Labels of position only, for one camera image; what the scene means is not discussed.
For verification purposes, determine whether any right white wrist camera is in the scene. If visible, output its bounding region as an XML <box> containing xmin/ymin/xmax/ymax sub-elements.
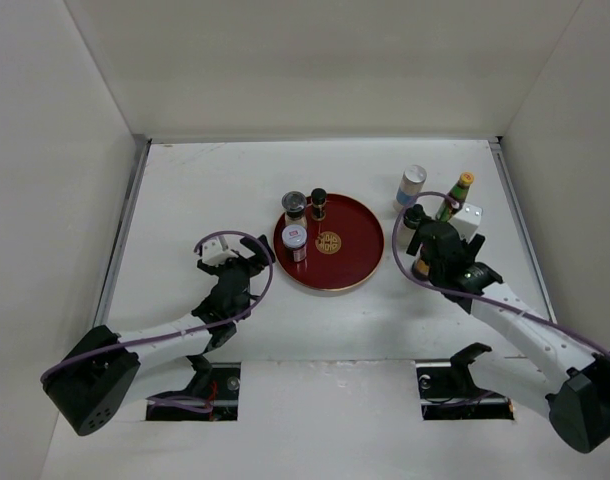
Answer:
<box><xmin>449</xmin><ymin>203</ymin><xmax>483</xmax><ymax>242</ymax></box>

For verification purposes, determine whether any glass grinder with black top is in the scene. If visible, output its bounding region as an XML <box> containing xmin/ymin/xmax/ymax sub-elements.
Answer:
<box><xmin>281</xmin><ymin>191</ymin><xmax>308</xmax><ymax>228</ymax></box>

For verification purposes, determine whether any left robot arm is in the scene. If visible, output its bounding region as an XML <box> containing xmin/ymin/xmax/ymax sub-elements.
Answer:
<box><xmin>40</xmin><ymin>231</ymin><xmax>276</xmax><ymax>436</ymax></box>

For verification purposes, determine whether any red sauce bottle yellow cap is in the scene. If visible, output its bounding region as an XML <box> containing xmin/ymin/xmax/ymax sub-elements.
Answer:
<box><xmin>435</xmin><ymin>172</ymin><xmax>475</xmax><ymax>222</ymax></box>

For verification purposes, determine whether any small black-capped spice bottle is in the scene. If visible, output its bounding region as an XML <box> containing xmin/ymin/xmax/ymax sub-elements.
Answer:
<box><xmin>311</xmin><ymin>188</ymin><xmax>327</xmax><ymax>221</ymax></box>

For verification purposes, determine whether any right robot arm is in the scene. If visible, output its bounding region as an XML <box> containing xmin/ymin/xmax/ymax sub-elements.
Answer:
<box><xmin>407</xmin><ymin>220</ymin><xmax>610</xmax><ymax>454</ymax></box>

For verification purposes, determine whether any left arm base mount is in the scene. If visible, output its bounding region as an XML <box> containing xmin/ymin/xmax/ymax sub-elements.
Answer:
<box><xmin>145</xmin><ymin>356</ymin><xmax>241</xmax><ymax>422</ymax></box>

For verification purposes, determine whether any red round tray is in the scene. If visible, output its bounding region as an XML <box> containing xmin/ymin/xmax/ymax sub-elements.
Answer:
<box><xmin>273</xmin><ymin>193</ymin><xmax>385</xmax><ymax>292</ymax></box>

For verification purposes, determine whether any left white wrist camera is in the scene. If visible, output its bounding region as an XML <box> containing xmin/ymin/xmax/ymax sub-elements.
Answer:
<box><xmin>198</xmin><ymin>236</ymin><xmax>236</xmax><ymax>266</ymax></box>

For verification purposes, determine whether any red-capped sauce jar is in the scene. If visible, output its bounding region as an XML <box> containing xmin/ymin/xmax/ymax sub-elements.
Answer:
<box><xmin>411</xmin><ymin>246</ymin><xmax>430</xmax><ymax>282</ymax></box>

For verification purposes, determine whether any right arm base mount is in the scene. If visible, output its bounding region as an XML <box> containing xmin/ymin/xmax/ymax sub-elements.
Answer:
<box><xmin>416</xmin><ymin>342</ymin><xmax>514</xmax><ymax>421</ymax></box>

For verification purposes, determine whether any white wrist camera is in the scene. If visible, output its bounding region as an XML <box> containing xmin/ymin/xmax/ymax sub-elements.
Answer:
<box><xmin>198</xmin><ymin>236</ymin><xmax>236</xmax><ymax>266</ymax></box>
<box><xmin>449</xmin><ymin>203</ymin><xmax>483</xmax><ymax>242</ymax></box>

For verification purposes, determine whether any jar with white lid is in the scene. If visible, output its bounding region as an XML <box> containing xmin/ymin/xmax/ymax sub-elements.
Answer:
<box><xmin>281</xmin><ymin>224</ymin><xmax>308</xmax><ymax>263</ymax></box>

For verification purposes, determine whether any white bottle with black cap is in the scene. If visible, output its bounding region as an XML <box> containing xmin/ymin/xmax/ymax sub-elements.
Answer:
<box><xmin>401</xmin><ymin>204</ymin><xmax>426</xmax><ymax>250</ymax></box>

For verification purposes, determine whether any blue-labelled silver-capped shaker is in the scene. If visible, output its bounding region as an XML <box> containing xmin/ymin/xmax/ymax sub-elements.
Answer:
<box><xmin>392</xmin><ymin>165</ymin><xmax>427</xmax><ymax>211</ymax></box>

